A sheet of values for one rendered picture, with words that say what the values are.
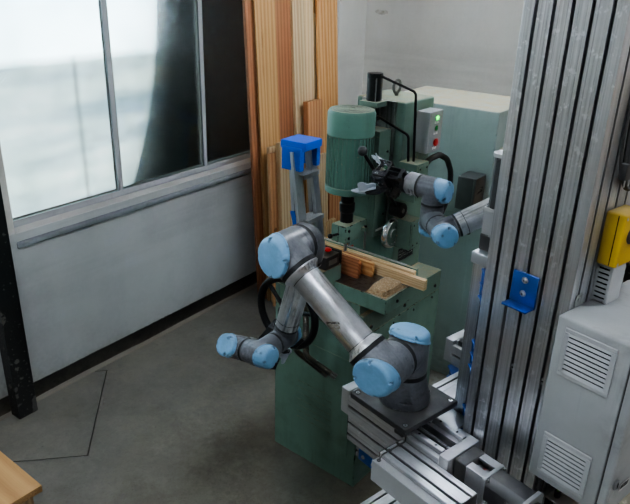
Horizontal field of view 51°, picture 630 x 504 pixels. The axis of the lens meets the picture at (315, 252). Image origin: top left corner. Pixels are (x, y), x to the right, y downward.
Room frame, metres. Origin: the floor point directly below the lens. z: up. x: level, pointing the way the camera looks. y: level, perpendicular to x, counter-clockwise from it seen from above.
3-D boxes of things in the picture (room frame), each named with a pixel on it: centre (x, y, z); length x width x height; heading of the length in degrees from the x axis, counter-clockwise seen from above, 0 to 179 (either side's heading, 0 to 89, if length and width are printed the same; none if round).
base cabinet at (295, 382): (2.47, -0.19, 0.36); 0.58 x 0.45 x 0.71; 141
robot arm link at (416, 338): (1.60, -0.27, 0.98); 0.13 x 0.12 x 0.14; 145
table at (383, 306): (2.28, -0.06, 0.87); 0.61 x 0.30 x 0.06; 51
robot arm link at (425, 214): (2.00, -0.38, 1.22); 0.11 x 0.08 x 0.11; 7
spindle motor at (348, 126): (2.37, -0.12, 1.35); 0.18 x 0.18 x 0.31
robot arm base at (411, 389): (1.60, -0.27, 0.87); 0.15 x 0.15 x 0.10
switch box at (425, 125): (2.53, -0.43, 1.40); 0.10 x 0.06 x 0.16; 141
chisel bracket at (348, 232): (2.39, -0.13, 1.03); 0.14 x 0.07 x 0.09; 141
